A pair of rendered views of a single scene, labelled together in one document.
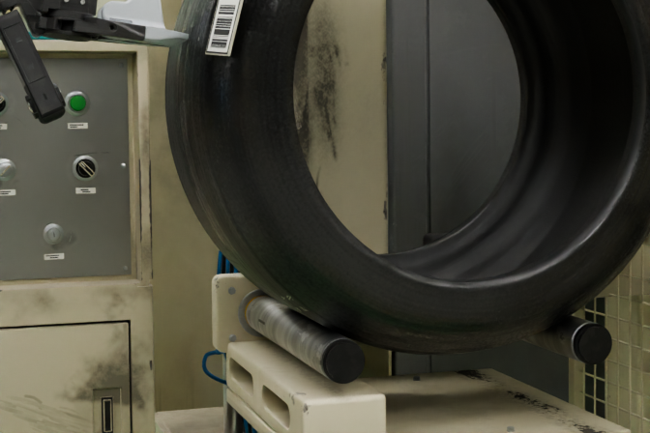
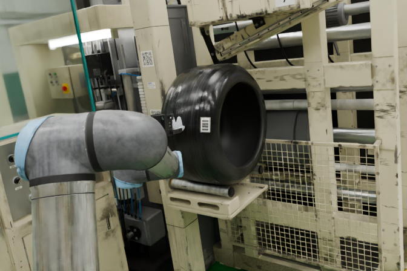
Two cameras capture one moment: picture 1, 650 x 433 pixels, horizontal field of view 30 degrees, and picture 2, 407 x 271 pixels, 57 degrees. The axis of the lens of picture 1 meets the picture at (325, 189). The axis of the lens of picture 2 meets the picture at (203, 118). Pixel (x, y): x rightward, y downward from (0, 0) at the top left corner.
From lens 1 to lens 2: 1.03 m
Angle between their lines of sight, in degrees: 36
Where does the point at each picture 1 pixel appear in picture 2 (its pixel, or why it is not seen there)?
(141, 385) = (114, 210)
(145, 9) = (179, 123)
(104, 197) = not seen: hidden behind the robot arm
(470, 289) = (247, 167)
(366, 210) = not seen: hidden behind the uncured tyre
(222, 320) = (166, 188)
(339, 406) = (232, 202)
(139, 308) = (109, 189)
